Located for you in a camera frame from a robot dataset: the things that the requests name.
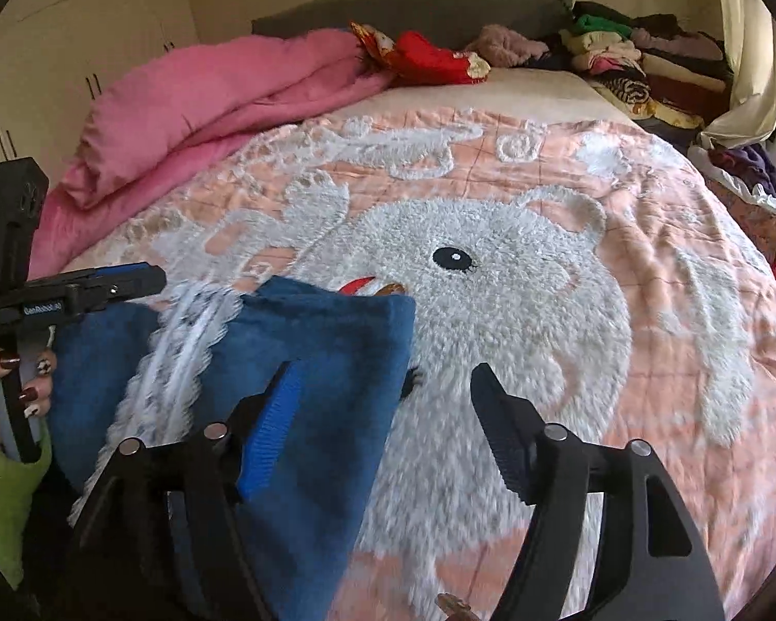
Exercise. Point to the cream bed sheet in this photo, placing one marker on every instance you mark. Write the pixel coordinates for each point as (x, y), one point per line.
(543, 94)

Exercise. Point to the blue denim pants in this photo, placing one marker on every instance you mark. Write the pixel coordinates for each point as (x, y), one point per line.
(336, 349)

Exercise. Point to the stack of folded clothes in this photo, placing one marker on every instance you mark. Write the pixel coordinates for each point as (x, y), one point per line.
(653, 64)

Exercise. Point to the pink white printed blanket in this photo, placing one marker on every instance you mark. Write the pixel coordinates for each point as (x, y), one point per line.
(556, 310)

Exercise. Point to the red patterned cloth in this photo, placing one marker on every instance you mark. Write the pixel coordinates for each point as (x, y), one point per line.
(427, 55)

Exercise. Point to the cream curtain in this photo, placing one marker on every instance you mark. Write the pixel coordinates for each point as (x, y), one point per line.
(750, 58)

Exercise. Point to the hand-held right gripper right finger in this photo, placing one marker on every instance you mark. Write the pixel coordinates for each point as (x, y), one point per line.
(504, 436)

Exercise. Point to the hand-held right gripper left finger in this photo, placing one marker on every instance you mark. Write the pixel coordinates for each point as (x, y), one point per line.
(271, 427)

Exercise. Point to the cream wardrobe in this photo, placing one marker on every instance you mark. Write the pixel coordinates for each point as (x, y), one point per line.
(71, 39)

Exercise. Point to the purple clothes pile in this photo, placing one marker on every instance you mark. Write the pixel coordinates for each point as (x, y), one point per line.
(750, 168)

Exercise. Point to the mauve plush cloth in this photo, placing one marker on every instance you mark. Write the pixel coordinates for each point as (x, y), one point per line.
(507, 45)

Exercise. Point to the pink duvet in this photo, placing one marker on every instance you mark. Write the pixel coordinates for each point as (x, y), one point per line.
(187, 97)

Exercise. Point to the grey headboard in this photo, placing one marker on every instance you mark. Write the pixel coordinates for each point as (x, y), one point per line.
(427, 10)

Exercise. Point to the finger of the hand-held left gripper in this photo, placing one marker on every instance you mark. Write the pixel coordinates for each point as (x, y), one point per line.
(129, 273)
(119, 297)

